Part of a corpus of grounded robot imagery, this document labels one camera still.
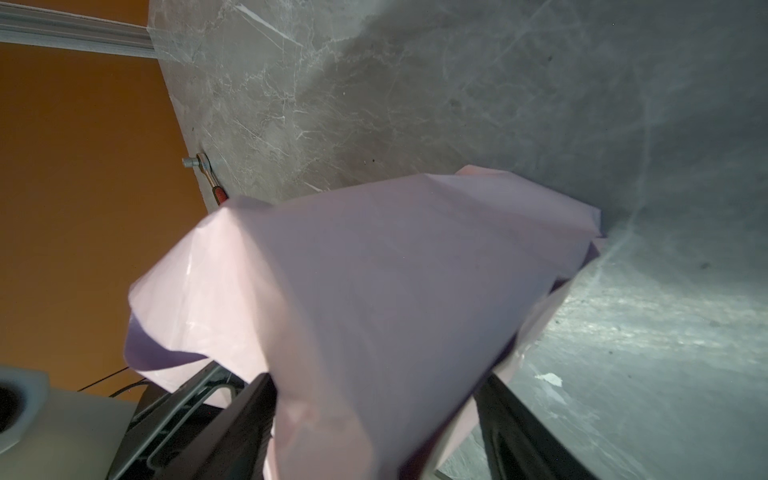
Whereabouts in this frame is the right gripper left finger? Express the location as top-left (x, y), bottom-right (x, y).
top-left (156, 373), bottom-right (277, 480)

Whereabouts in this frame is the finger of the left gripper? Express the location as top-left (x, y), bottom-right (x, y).
top-left (107, 362), bottom-right (245, 479)

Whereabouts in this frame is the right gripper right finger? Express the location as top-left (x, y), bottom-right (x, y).
top-left (476, 374), bottom-right (596, 480)

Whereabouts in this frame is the pink wrapping paper sheet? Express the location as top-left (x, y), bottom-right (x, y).
top-left (124, 165), bottom-right (603, 479)

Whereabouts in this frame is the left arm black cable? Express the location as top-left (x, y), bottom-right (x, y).
top-left (76, 365), bottom-right (151, 400)

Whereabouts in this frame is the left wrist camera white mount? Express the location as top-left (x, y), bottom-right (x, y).
top-left (1, 366), bottom-right (137, 479)

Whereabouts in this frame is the red handled ratchet tool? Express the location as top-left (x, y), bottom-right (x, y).
top-left (182, 152), bottom-right (229, 206)

